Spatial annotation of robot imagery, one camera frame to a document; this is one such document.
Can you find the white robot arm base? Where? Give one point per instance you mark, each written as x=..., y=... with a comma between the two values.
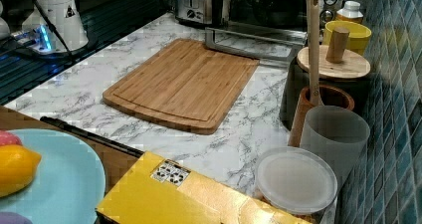
x=58, y=27

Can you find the open glass oven door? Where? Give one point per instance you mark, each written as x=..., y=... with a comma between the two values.
x=280, y=46

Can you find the silver toaster oven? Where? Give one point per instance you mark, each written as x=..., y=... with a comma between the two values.
x=280, y=14

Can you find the wooden cutting board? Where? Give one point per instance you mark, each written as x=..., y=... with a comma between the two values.
x=184, y=86

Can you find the silver toaster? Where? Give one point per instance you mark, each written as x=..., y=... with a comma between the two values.
x=202, y=12

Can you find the round wooden knobbed lid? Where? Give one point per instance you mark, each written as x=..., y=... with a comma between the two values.
x=335, y=61

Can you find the clear plastic lidded container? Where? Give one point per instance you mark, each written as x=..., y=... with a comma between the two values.
x=296, y=181

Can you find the yellow cardboard box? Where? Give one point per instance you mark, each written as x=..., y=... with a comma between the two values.
x=159, y=191

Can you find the brown wooden utensil holder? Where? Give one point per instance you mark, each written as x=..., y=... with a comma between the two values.
x=330, y=96

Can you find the frosted grey plastic cup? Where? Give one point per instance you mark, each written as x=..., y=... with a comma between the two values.
x=336, y=135

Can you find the black canister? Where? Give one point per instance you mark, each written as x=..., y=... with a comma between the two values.
x=298, y=78

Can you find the black rod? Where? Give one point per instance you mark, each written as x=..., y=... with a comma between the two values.
x=92, y=136

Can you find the yellow cup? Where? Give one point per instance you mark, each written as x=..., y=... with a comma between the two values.
x=358, y=37

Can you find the light blue plate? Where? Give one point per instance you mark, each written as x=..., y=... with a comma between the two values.
x=70, y=180

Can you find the white capped amber jar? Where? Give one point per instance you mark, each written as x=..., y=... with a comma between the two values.
x=350, y=12

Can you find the yellow lemon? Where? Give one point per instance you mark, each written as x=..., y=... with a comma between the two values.
x=18, y=167

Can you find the pink round fruit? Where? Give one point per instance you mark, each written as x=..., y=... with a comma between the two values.
x=8, y=138

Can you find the purple fruit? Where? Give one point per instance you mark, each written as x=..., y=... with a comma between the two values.
x=13, y=218

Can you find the long wooden spoon handle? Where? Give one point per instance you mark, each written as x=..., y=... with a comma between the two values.
x=313, y=36

